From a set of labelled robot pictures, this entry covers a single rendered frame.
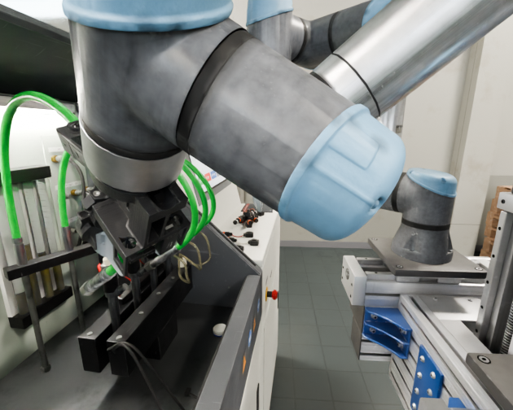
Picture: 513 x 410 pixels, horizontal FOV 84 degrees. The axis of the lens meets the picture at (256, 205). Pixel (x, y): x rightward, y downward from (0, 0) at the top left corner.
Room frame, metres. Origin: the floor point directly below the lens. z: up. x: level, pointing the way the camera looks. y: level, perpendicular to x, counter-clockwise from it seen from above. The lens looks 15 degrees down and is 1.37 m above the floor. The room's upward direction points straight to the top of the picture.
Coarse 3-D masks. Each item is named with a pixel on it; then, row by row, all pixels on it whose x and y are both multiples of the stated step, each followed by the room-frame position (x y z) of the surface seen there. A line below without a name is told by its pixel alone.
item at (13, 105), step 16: (16, 96) 0.47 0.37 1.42; (32, 96) 0.44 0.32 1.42; (48, 96) 0.43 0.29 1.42; (64, 112) 0.40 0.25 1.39; (0, 128) 0.51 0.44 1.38; (0, 144) 0.52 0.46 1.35; (0, 160) 0.53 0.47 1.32; (16, 224) 0.55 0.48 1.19; (16, 240) 0.54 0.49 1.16; (112, 272) 0.37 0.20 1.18
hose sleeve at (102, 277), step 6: (102, 270) 0.38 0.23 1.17; (96, 276) 0.39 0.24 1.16; (102, 276) 0.37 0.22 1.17; (108, 276) 0.37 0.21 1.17; (114, 276) 0.38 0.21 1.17; (90, 282) 0.39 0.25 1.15; (96, 282) 0.38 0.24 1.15; (102, 282) 0.38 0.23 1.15; (90, 288) 0.40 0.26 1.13; (96, 288) 0.40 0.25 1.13
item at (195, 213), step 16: (64, 160) 0.61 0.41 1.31; (64, 176) 0.62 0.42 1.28; (64, 192) 0.62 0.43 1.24; (192, 192) 0.57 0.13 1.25; (64, 208) 0.62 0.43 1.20; (192, 208) 0.57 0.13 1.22; (64, 224) 0.62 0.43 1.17; (192, 224) 0.57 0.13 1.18; (64, 240) 0.61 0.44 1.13; (160, 256) 0.58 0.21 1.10
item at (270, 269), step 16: (224, 192) 1.32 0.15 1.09; (208, 208) 1.08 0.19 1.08; (224, 208) 1.25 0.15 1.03; (272, 240) 1.11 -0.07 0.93; (272, 256) 1.12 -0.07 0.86; (272, 272) 1.13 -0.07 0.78; (272, 288) 1.13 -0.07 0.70; (272, 304) 1.13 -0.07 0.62; (272, 320) 1.14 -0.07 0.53; (272, 336) 1.15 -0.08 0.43; (272, 352) 1.17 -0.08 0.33; (272, 368) 1.18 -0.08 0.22; (272, 384) 1.22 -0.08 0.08
